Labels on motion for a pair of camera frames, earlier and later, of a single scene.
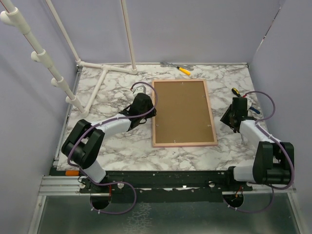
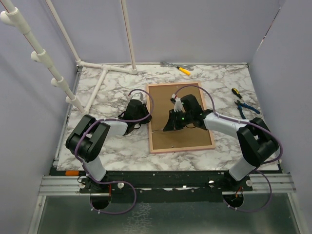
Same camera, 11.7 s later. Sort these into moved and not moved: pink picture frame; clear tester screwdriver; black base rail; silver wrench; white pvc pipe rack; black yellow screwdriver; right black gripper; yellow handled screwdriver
Moved: right black gripper; clear tester screwdriver; pink picture frame
Not moved: black yellow screwdriver; yellow handled screwdriver; silver wrench; black base rail; white pvc pipe rack
